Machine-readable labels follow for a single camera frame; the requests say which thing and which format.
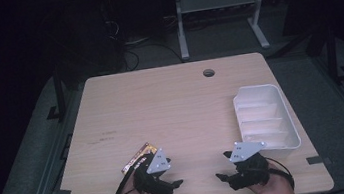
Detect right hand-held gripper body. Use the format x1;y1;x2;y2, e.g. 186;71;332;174
224;138;272;192

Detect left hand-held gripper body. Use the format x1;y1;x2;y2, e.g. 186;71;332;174
129;146;176;194

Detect gold and brown snack packet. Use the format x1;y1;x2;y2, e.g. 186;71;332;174
118;140;162;176

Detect white plastic bin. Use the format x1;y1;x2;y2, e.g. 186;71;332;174
230;79;304;167

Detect person's right hand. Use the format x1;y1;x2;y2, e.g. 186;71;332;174
245;158;298;194

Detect black metal stand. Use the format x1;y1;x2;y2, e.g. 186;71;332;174
321;22;344;86
39;65;70;125

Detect right hand-held gripper cable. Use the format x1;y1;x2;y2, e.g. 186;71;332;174
264;153;296;193

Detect hand-held gripper cable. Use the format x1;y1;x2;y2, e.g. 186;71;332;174
264;153;296;193
103;163;140;194

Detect left hand-held gripper cable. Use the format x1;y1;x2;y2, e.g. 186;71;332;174
103;163;140;194

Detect black floor cables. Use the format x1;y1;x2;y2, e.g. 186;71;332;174
121;37;184;73

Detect white metal desk frame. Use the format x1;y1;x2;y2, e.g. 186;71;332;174
172;0;277;60

